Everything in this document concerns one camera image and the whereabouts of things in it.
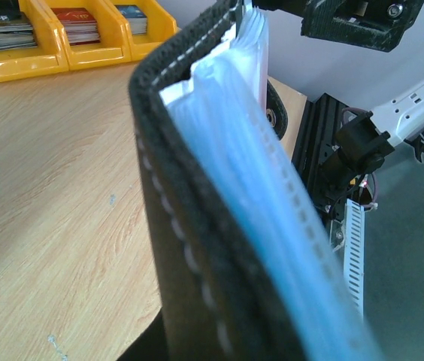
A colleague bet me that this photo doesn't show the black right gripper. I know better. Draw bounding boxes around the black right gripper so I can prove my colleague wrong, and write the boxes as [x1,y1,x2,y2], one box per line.
[252,0,424,52]

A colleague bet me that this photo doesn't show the blue card stack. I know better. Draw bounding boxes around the blue card stack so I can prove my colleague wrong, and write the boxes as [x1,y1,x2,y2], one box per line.
[116,5,148,35]

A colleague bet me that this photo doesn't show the white slotted cable duct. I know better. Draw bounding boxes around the white slotted cable duct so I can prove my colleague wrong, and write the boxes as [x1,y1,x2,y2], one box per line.
[343,199,365,317]

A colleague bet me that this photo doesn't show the black aluminium frame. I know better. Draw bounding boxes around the black aluminium frame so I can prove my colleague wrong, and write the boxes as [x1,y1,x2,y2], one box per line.
[290,93,424,234]

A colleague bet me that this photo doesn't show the yellow three-compartment tray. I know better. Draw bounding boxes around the yellow three-compartment tray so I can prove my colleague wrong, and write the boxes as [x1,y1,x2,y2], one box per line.
[0,1,177,83]

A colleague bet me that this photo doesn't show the black card stack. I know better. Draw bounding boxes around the black card stack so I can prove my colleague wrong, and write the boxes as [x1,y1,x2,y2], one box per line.
[0,11,38,51]

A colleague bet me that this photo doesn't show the red card stack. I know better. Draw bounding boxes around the red card stack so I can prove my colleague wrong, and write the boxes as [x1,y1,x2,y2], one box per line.
[52,8,100,45]

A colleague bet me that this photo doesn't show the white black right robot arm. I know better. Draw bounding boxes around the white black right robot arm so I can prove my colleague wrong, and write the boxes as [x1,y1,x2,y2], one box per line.
[253,1,424,197]

